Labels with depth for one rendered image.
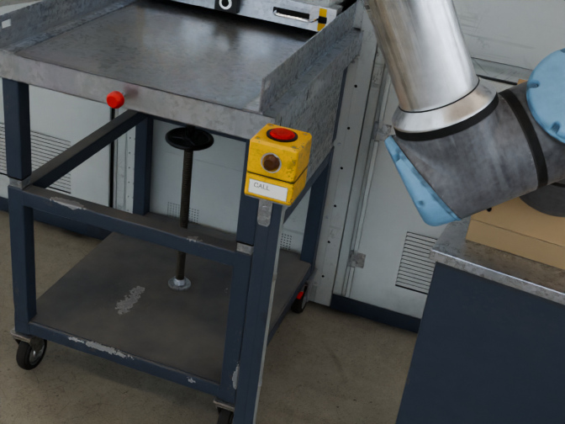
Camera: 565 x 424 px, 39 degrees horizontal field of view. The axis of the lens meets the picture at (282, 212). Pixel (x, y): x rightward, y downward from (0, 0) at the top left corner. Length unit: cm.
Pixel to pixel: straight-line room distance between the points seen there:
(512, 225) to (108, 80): 80
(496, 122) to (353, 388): 119
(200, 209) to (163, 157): 19
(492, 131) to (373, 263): 124
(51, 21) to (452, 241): 100
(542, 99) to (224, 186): 140
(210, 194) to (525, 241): 125
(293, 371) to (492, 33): 100
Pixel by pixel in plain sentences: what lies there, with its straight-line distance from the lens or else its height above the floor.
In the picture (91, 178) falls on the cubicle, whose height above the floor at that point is 22.
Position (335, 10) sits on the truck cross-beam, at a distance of 194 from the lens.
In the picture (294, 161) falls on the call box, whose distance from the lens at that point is 122.
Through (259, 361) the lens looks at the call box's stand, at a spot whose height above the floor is 47.
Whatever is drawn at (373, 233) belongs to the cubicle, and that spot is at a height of 30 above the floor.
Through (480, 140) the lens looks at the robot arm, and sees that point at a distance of 111.
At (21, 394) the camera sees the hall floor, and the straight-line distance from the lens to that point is 210.
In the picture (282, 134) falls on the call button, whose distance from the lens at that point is 125.
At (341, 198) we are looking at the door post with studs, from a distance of 226.
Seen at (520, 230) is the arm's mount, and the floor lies 80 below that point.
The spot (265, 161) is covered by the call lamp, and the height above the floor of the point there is 88.
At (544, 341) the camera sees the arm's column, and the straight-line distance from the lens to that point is 137.
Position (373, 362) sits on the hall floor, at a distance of 228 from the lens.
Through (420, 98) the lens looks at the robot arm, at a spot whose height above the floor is 104.
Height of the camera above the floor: 140
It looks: 29 degrees down
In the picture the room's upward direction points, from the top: 8 degrees clockwise
